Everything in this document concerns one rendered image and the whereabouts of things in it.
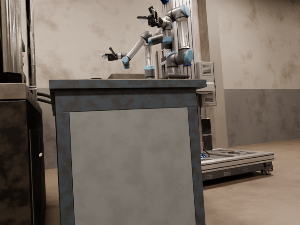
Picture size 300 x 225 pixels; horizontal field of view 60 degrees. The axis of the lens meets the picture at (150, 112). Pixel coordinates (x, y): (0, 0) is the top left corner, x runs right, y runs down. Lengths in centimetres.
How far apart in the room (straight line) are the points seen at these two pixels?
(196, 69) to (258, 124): 413
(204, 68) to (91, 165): 201
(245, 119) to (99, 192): 558
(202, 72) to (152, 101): 171
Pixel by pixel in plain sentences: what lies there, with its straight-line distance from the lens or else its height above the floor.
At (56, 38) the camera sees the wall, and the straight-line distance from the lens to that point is 479.
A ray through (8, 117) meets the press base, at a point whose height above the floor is 66.
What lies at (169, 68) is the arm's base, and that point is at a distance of 248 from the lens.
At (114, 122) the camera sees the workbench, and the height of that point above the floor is 62.
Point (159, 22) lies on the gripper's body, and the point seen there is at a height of 140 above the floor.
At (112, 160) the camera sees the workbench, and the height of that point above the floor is 46.
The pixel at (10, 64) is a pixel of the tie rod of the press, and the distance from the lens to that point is 114.
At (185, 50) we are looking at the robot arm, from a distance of 244.
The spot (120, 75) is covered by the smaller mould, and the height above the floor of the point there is 85.
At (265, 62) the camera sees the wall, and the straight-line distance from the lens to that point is 723.
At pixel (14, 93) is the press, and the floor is 75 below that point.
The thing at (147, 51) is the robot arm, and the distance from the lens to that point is 313.
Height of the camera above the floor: 60
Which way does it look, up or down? 3 degrees up
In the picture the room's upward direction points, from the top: 4 degrees counter-clockwise
